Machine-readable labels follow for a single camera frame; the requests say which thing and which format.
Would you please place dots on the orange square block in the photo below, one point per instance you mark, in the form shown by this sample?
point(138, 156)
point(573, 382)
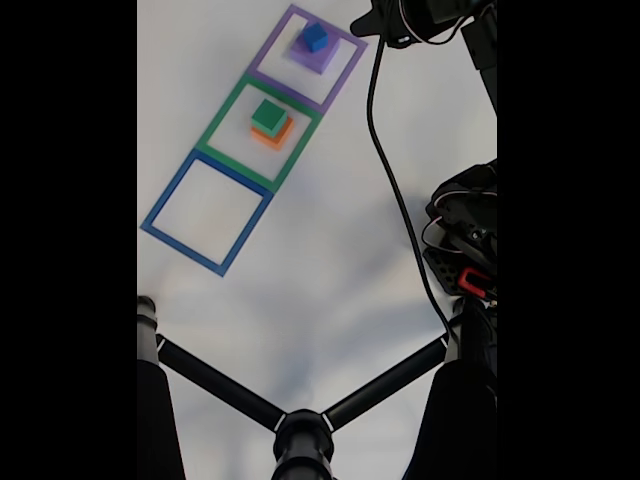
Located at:
point(280, 142)

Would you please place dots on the blue square frame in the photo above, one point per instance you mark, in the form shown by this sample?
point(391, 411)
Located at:
point(185, 247)

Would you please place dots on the purple square frame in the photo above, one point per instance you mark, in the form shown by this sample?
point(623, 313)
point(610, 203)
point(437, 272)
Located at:
point(287, 90)

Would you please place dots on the small blue cube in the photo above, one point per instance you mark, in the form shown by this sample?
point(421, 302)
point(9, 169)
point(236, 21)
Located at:
point(315, 37)

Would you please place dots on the green square frame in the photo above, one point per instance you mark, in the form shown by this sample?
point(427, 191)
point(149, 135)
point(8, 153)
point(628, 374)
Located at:
point(250, 167)

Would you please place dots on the purple square block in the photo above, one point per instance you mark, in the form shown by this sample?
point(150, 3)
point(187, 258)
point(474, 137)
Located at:
point(325, 60)

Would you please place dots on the green cube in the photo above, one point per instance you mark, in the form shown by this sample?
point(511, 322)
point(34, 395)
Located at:
point(269, 116)

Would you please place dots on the black tripod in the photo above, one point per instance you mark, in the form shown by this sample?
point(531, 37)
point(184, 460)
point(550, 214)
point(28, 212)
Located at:
point(302, 445)

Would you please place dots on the red clamp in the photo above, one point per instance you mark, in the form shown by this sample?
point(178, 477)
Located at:
point(472, 280)

